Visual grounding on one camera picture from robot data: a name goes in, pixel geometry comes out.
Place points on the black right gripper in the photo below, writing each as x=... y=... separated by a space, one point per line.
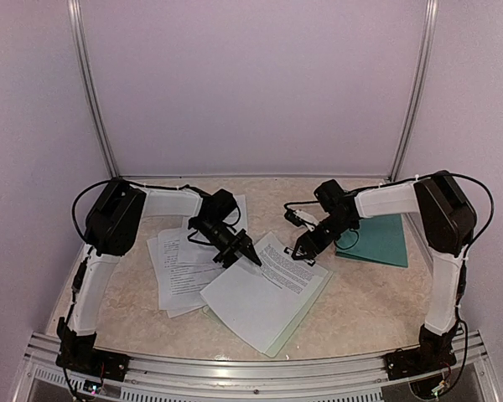
x=308 y=244

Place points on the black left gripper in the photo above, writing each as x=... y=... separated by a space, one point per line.
x=245 y=246

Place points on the printed paper sheet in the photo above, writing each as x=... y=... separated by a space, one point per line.
x=237 y=219
x=278 y=267

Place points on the light green clipboard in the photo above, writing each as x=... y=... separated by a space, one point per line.
x=259 y=312

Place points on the paper sheets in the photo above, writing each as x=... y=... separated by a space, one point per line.
x=179 y=284

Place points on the dark teal folder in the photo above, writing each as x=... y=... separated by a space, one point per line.
x=379 y=240

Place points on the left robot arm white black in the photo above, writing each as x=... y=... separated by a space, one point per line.
x=110 y=232

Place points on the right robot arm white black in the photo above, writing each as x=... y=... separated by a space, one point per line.
x=448 y=220

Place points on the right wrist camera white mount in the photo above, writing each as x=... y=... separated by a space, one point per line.
x=300 y=218

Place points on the front aluminium rail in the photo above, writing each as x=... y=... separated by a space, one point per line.
x=150 y=378

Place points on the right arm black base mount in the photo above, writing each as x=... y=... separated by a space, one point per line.
x=432 y=353

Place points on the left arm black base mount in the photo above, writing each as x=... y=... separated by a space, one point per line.
x=78 y=354

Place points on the right aluminium frame post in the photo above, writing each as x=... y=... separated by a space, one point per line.
x=416 y=94

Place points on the aluminium frame post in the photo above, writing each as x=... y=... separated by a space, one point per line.
x=416 y=94
x=88 y=83

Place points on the left aluminium frame post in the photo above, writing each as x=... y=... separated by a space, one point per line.
x=88 y=83

